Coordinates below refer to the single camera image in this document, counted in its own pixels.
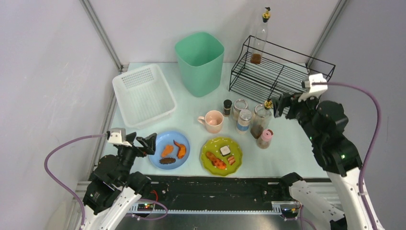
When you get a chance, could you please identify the aluminium frame post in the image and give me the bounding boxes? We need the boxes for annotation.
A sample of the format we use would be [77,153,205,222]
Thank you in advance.
[80,0,124,72]
[305,0,349,67]

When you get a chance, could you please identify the white plastic perforated basket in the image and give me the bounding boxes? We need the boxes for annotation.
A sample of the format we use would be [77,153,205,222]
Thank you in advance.
[112,64,177,129]

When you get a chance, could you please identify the green scalloped plate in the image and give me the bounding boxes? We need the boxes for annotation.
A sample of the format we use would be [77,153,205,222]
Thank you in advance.
[201,137,243,177]

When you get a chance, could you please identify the orange chicken wing toy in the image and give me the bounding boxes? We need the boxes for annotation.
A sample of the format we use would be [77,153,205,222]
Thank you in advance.
[173,141,187,160]

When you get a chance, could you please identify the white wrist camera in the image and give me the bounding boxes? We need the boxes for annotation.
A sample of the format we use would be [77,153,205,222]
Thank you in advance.
[298,73,328,102]
[107,127,126,146]

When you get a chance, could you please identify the right aluminium frame post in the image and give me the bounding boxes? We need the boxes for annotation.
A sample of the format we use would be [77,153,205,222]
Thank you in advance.
[305,0,349,67]

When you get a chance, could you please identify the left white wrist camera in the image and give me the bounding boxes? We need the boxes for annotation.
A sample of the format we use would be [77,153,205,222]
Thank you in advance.
[107,127,126,146]

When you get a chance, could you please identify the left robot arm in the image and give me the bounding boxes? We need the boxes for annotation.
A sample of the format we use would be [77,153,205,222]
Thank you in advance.
[80,128,157,230]

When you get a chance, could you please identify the open glass jar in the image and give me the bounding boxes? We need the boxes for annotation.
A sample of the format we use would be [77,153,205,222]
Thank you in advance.
[253,104,267,123]
[233,99,248,121]

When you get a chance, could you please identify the pink ceramic mug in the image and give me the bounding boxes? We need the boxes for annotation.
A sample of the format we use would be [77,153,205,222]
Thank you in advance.
[197,110,224,134]

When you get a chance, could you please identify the open glass jar left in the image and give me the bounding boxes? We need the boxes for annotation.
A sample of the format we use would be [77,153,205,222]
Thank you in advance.
[233,99,248,121]

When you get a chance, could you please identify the clear bottle blue label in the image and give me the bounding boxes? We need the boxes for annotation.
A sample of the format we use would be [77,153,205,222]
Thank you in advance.
[236,109,252,135]

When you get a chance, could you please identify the small black-lid spice jar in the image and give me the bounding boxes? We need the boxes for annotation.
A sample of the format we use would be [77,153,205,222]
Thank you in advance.
[223,99,232,117]

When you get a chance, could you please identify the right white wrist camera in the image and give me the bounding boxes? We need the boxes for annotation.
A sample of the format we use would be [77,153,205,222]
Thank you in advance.
[298,73,328,102]

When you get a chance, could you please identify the pink bacon strips toy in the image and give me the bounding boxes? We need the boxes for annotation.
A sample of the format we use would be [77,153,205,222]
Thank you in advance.
[227,156,236,165]

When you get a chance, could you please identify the black wire two-tier rack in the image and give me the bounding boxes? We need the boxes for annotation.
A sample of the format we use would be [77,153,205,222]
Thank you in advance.
[228,35,336,103]

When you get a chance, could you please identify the blue round plate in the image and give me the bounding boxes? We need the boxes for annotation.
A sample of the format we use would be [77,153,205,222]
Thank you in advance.
[149,131,191,170]

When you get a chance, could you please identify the orange fried food piece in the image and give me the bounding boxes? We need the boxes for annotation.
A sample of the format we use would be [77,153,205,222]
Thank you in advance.
[161,144,174,158]

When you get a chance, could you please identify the orange grilled fish toy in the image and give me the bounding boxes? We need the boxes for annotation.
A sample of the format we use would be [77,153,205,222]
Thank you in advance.
[205,151,226,170]

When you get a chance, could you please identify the pink-lid spice shaker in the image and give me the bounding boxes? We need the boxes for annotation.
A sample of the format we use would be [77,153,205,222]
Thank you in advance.
[257,129,273,149]

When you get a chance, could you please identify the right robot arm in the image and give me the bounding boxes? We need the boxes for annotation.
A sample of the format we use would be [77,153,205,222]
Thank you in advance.
[271,93,383,230]

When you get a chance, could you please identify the glass oil bottle gold spout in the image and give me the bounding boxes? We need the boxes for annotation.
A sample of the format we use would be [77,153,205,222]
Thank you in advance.
[250,7,271,65]

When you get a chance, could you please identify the dark brown sea cucumber toy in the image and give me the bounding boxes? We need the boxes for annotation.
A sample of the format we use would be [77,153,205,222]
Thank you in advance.
[159,157,176,165]

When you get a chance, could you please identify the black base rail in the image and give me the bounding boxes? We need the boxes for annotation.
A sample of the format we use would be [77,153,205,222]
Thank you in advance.
[143,175,301,213]

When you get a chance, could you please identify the black white sushi cube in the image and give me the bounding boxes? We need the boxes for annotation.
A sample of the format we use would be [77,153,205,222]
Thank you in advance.
[220,146,231,157]

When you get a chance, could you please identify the green plastic waste bin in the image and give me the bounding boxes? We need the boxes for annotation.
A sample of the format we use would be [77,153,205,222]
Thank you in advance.
[175,32,225,97]

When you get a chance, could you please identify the left aluminium frame post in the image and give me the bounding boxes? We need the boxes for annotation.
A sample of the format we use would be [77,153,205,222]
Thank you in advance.
[80,0,124,72]

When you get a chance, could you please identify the open glass jar right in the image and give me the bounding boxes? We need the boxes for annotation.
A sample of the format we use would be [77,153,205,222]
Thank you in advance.
[253,104,267,123]

